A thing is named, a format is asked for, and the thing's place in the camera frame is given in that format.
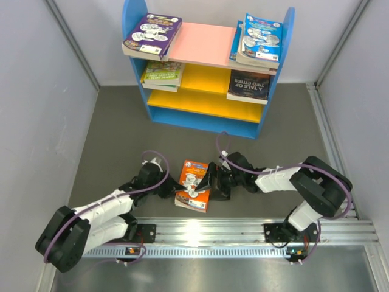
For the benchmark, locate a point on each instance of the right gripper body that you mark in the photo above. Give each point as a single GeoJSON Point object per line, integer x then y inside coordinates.
{"type": "Point", "coordinates": [225, 180]}

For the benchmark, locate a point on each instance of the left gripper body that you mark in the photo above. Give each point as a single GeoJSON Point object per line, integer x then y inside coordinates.
{"type": "Point", "coordinates": [166, 188]}

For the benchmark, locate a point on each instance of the orange bottom stack book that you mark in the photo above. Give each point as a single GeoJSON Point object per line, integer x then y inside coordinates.
{"type": "Point", "coordinates": [191, 176]}

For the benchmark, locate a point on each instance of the Tale of Two Cities book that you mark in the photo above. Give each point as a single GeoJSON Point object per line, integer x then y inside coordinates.
{"type": "Point", "coordinates": [250, 87]}

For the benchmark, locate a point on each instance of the lime green spine treehouse book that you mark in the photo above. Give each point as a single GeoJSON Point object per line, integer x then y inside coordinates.
{"type": "Point", "coordinates": [168, 88]}

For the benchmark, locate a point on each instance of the light blue cover treehouse book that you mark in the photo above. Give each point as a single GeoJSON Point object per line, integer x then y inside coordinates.
{"type": "Point", "coordinates": [239, 66]}

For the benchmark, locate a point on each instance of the purple cover treehouse book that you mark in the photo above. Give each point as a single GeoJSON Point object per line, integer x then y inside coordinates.
{"type": "Point", "coordinates": [151, 37]}

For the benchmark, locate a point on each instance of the dark blue spine treehouse book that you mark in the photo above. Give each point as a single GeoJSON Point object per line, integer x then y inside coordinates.
{"type": "Point", "coordinates": [171, 46]}

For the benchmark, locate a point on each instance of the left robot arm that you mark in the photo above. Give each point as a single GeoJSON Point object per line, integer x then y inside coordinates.
{"type": "Point", "coordinates": [72, 232]}

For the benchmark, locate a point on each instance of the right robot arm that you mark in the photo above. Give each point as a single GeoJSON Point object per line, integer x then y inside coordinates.
{"type": "Point", "coordinates": [322, 188]}

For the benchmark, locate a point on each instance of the blue pink yellow bookshelf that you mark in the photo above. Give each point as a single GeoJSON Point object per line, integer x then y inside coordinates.
{"type": "Point", "coordinates": [201, 100]}

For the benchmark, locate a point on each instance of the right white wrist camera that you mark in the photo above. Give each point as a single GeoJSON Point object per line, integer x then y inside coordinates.
{"type": "Point", "coordinates": [222, 160]}

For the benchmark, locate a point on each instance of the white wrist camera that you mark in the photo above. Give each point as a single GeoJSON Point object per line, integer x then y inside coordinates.
{"type": "Point", "coordinates": [156, 161]}
{"type": "Point", "coordinates": [222, 160]}

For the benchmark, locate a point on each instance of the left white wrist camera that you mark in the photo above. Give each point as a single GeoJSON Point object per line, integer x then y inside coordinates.
{"type": "Point", "coordinates": [156, 161]}

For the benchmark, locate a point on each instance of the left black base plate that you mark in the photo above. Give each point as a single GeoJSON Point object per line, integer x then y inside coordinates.
{"type": "Point", "coordinates": [142, 233]}

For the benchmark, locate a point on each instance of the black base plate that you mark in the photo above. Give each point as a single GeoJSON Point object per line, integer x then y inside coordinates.
{"type": "Point", "coordinates": [142, 233]}
{"type": "Point", "coordinates": [286, 233]}

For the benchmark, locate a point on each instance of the aluminium mounting rail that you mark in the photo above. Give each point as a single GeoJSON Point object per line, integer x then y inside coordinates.
{"type": "Point", "coordinates": [201, 238]}

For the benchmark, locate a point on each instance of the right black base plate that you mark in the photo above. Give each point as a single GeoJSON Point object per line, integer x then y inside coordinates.
{"type": "Point", "coordinates": [286, 233]}

